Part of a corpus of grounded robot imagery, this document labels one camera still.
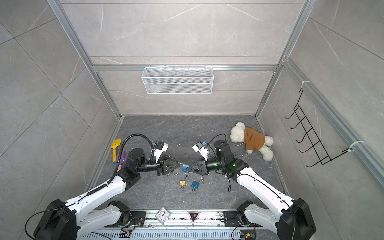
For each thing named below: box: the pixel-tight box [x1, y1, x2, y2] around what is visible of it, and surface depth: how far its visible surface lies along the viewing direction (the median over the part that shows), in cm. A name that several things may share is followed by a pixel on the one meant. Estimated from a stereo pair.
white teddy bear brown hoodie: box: [230, 122, 274, 162], surface depth 99 cm
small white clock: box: [155, 207, 171, 225], surface depth 75 cm
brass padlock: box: [179, 175, 190, 186], surface depth 87 cm
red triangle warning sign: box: [187, 210, 201, 225], surface depth 76 cm
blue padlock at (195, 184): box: [191, 181, 200, 189], surface depth 85 cm
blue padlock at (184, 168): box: [182, 163, 190, 173], surface depth 69 cm
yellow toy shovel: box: [111, 138, 122, 164], surface depth 100 cm
